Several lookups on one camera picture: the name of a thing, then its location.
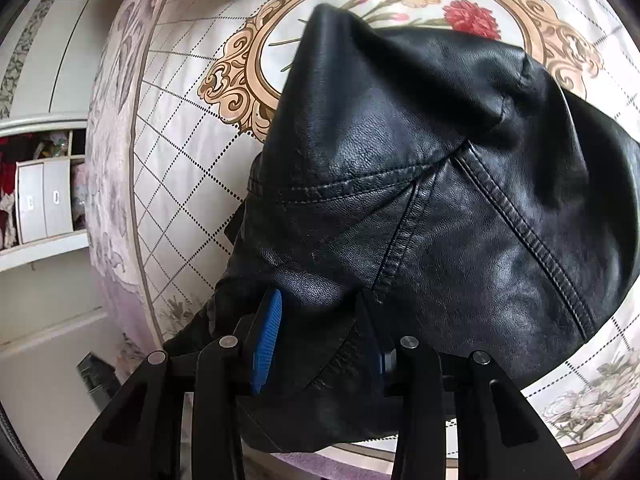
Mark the white floral bed quilt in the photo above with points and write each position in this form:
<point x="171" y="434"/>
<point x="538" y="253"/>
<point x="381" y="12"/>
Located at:
<point x="182" y="106"/>

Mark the white drawer cabinet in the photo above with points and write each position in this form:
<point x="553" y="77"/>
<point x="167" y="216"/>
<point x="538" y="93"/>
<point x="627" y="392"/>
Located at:
<point x="43" y="193"/>

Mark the white wardrobe door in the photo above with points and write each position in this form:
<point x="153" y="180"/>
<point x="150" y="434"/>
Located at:
<point x="50" y="57"/>

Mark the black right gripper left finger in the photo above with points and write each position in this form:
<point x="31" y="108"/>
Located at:
<point x="138" y="434"/>

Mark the black leather jacket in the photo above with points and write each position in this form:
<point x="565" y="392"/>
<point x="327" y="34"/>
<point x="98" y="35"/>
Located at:
<point x="447" y="180"/>

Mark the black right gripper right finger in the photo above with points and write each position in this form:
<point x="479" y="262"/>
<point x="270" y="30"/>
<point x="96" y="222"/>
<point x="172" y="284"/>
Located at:
<point x="499" y="434"/>

